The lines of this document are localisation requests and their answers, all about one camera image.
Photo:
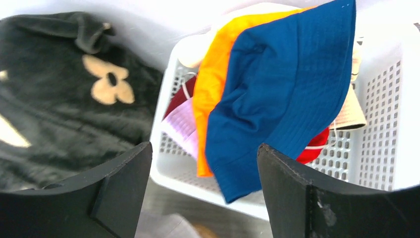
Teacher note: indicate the black blanket with cream flowers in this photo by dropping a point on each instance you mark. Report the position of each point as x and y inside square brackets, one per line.
[70, 98]

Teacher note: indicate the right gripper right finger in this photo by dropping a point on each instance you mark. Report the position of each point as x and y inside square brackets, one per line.
[304, 203]

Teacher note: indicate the beige bucket hat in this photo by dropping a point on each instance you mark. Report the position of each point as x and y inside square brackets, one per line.
[194, 48]

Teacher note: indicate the grey bucket hat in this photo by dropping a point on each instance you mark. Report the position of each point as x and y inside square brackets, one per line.
[164, 226]

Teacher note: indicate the red bucket hat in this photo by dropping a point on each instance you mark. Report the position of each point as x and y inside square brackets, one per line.
[312, 150]

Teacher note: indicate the white plastic basket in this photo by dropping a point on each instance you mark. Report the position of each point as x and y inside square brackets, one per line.
[382, 155]

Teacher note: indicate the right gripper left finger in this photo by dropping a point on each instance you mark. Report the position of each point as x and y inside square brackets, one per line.
[102, 202]

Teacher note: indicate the orange bucket hat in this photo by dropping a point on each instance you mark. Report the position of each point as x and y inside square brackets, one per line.
[212, 74]

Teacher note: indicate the blue bucket hat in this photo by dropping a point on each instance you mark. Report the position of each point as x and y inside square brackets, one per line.
[286, 82]

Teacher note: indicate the wooden hat stand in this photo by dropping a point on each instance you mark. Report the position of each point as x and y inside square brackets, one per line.
[204, 232]

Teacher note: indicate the lilac bucket hat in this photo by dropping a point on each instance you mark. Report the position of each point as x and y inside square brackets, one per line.
[180, 125]

